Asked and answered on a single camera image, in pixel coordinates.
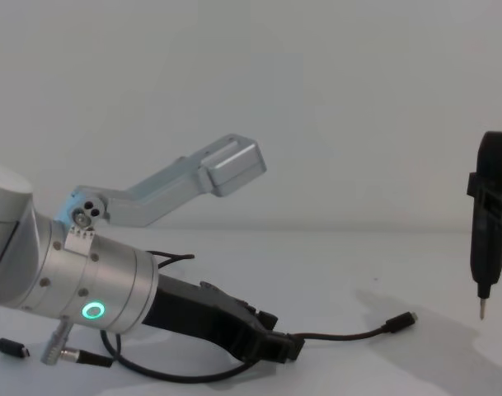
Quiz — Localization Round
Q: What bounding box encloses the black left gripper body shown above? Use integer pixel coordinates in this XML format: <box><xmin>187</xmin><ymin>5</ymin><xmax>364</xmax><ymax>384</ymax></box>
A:
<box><xmin>144</xmin><ymin>274</ymin><xmax>270</xmax><ymax>364</ymax></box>

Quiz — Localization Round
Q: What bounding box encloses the black cable with silver-tipped plug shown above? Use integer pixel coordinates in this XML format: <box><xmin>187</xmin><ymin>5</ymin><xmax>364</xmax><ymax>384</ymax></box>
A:
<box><xmin>0</xmin><ymin>335</ymin><xmax>30</xmax><ymax>359</ymax></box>
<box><xmin>292</xmin><ymin>312</ymin><xmax>419</xmax><ymax>341</ymax></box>

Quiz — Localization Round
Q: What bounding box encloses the white table cloth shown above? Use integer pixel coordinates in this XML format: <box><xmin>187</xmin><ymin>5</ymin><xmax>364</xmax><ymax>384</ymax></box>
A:
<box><xmin>0</xmin><ymin>225</ymin><xmax>502</xmax><ymax>396</ymax></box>

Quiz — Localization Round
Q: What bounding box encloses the black electric screwdriver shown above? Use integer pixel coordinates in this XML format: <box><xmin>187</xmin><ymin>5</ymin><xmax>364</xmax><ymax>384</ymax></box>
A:
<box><xmin>469</xmin><ymin>130</ymin><xmax>502</xmax><ymax>323</ymax></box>

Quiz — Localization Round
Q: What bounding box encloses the black screwdriver holder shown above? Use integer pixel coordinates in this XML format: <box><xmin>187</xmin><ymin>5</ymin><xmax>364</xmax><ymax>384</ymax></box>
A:
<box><xmin>467</xmin><ymin>169</ymin><xmax>502</xmax><ymax>237</ymax></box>

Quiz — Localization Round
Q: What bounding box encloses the black gripper wrist cable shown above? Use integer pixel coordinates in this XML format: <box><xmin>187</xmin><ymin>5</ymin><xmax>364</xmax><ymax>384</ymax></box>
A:
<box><xmin>60</xmin><ymin>248</ymin><xmax>251</xmax><ymax>377</ymax></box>

